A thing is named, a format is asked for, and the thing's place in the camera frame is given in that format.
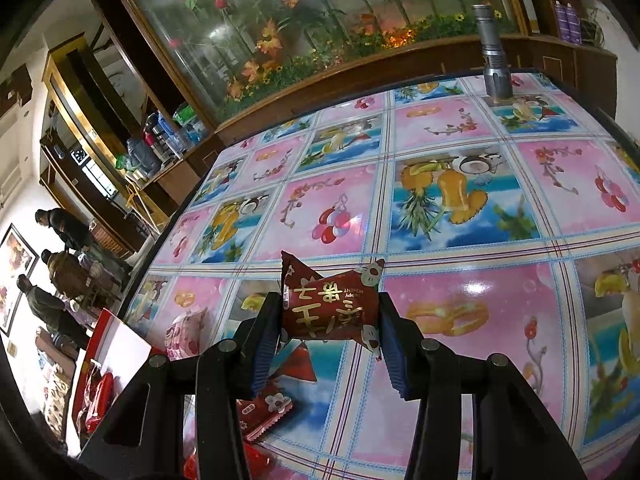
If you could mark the person in brown jacket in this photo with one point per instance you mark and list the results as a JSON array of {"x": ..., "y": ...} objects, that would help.
[{"x": 72, "y": 280}]

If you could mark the pink bear snack packet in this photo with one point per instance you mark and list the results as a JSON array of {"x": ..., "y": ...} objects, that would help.
[{"x": 182, "y": 338}]

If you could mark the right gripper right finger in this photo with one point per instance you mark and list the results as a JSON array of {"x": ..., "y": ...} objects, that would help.
[{"x": 424, "y": 370}]

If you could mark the framed wall picture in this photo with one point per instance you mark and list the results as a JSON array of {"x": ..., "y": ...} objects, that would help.
[{"x": 17, "y": 257}]

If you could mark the silver flashlight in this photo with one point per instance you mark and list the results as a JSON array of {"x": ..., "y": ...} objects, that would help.
[{"x": 496, "y": 72}]

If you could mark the floral plastic tablecloth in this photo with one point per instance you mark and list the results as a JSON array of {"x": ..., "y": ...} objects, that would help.
[{"x": 510, "y": 228}]

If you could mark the red gift box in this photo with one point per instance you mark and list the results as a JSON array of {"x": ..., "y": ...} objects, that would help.
[{"x": 113, "y": 347}]

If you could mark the blue water jug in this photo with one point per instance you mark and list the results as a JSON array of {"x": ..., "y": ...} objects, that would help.
[{"x": 142, "y": 158}]

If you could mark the purple bottles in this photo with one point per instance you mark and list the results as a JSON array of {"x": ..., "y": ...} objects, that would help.
[{"x": 568, "y": 22}]

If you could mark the person in dark jacket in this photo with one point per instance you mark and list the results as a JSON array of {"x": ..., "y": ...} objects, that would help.
[{"x": 74, "y": 233}]

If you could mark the dark red flower snack packet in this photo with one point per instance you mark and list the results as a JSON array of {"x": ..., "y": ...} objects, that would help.
[{"x": 260, "y": 414}]

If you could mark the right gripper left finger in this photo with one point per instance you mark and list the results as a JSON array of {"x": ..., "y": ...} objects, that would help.
[{"x": 235, "y": 369}]

